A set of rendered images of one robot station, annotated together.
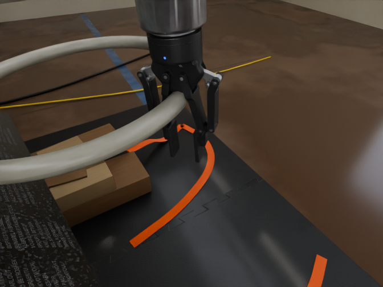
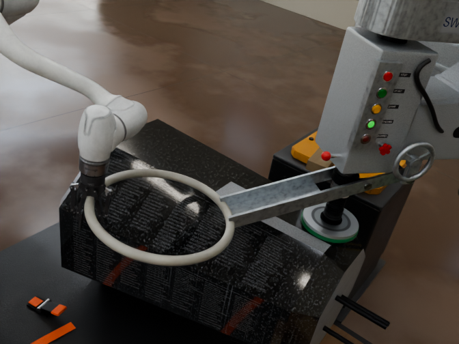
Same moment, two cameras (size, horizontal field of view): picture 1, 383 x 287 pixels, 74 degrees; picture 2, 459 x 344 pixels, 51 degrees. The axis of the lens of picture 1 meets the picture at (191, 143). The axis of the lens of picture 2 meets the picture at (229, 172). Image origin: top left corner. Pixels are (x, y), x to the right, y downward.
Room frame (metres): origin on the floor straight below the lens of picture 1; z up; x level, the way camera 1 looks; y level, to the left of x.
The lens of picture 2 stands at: (1.64, -0.16, 1.92)
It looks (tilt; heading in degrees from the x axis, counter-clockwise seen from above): 32 degrees down; 153
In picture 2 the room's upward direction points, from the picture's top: 10 degrees clockwise
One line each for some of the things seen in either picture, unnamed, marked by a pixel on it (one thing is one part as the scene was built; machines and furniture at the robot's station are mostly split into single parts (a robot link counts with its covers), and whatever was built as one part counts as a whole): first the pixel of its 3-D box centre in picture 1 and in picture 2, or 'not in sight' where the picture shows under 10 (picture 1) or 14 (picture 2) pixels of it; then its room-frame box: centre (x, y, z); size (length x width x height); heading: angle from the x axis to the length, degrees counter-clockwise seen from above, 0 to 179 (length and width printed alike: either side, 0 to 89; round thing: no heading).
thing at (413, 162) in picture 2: not in sight; (407, 156); (0.63, 0.99, 1.22); 0.15 x 0.10 x 0.15; 85
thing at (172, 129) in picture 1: (173, 138); not in sight; (0.37, 0.03, 0.87); 0.03 x 0.01 x 0.07; 160
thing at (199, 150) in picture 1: (199, 143); (80, 220); (0.35, -0.01, 0.87); 0.03 x 0.01 x 0.07; 160
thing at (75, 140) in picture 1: (60, 148); not in sight; (1.16, 0.80, 0.13); 0.25 x 0.10 x 0.01; 131
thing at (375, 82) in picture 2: not in sight; (373, 106); (0.61, 0.80, 1.39); 0.08 x 0.03 x 0.28; 85
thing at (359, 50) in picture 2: not in sight; (389, 106); (0.51, 0.96, 1.34); 0.36 x 0.22 x 0.45; 85
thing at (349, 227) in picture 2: not in sight; (330, 220); (0.50, 0.88, 0.86); 0.21 x 0.21 x 0.01
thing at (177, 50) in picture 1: (177, 61); (92, 182); (0.36, 0.02, 1.02); 0.08 x 0.07 x 0.09; 70
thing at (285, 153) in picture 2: not in sight; (331, 214); (-0.08, 1.39, 0.37); 0.66 x 0.66 x 0.74; 32
